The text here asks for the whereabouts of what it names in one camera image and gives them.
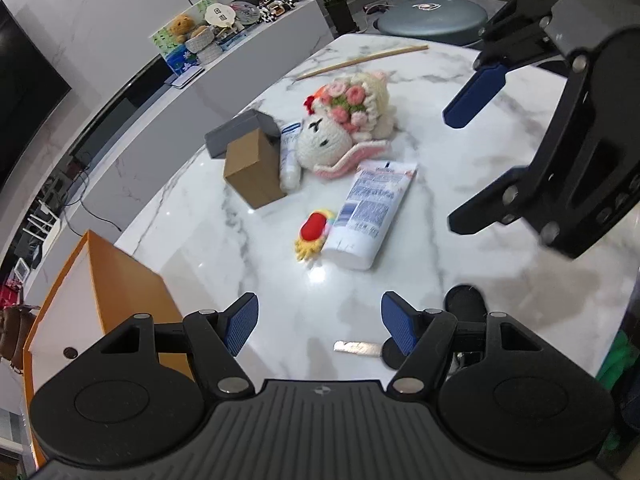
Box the wooden stick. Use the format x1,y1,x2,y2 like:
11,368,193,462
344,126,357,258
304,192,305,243
295,44,430,81

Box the black white checkered ornament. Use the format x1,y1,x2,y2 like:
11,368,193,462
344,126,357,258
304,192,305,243
257,0,296,22

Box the white crochet doll with flowers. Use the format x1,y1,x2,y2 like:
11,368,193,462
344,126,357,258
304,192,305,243
295,70,398,182

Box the brown cardboard box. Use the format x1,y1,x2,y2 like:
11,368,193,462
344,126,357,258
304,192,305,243
222,128,288,209

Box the white marble TV cabinet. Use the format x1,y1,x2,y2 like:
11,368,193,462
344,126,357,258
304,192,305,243
65,0,336,241

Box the metal key with black head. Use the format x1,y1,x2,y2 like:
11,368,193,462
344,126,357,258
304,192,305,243
334,340,408,370

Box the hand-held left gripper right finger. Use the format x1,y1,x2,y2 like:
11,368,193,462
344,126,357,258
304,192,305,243
381,291,551,396

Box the blue flat box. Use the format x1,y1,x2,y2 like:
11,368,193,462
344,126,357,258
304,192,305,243
217,27,249,51

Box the white woven basket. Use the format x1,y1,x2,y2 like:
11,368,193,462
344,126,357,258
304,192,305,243
185,25,223,63

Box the decorated plate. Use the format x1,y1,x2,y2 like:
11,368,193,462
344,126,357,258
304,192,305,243
230,1,261,23

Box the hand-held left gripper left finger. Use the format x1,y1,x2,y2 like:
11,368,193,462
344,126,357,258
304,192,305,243
90,292,259,396

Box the grey round seat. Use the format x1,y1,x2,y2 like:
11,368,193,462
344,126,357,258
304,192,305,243
377,0,488,46

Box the round paper fan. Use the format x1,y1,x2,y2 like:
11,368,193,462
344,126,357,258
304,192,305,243
204,2,236,28

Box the teddy bear with picture board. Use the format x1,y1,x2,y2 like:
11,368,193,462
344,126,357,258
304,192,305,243
150,0,221,73

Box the large white cream tube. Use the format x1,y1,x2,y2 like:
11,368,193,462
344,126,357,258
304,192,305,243
321,160,418,271

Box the grey flat box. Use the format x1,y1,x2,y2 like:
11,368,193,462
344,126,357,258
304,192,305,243
205,109,282,159

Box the small white tube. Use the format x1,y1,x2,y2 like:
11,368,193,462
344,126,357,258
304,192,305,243
279,122,303,191

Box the orange storage box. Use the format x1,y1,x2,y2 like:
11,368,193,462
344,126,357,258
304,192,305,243
22,230,196,468

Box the white marble desktop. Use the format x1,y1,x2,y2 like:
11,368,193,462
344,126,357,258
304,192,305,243
115,32,640,396

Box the small red yellow toy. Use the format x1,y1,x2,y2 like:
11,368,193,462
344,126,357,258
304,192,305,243
294,208,337,263

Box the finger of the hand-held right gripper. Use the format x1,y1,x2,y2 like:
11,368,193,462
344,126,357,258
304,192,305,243
447,165,538,236
442,0,571,128

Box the brown teddy bear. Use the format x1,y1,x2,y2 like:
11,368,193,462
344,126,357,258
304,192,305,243
167,14,197,43

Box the black television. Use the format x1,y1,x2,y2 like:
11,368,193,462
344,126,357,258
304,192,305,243
0,0,72,186

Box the black cable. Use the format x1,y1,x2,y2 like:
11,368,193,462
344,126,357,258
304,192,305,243
65,157,123,236

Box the dark notebook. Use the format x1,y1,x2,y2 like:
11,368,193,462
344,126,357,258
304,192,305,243
167,66,206,90

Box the green cloth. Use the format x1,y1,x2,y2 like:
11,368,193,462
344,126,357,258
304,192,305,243
595,330,640,396

